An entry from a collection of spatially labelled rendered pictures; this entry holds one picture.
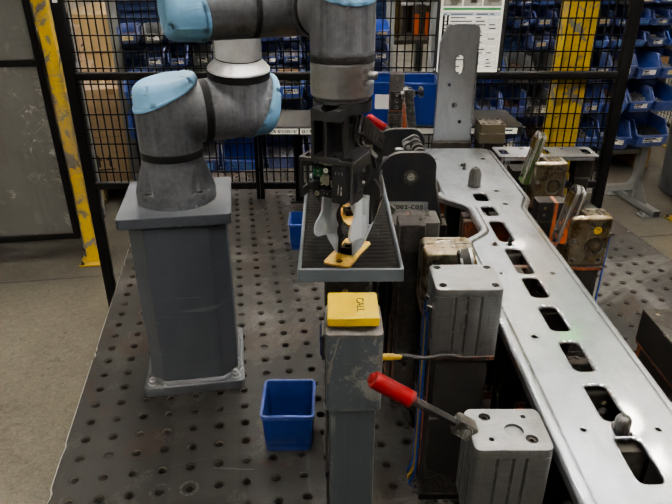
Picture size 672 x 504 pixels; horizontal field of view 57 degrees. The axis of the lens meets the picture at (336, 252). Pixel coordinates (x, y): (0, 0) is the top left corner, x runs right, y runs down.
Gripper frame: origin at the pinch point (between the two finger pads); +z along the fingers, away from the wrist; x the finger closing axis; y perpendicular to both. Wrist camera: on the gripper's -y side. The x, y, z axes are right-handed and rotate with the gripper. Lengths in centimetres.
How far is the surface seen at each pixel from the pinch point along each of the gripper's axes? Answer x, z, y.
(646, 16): 41, 0, -332
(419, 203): -1.2, 9.2, -39.6
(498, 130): 1, 14, -116
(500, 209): 11, 18, -64
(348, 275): 2.3, 2.0, 5.3
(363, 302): 6.7, 1.7, 11.2
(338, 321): 5.4, 2.2, 15.6
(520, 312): 22.2, 17.8, -20.9
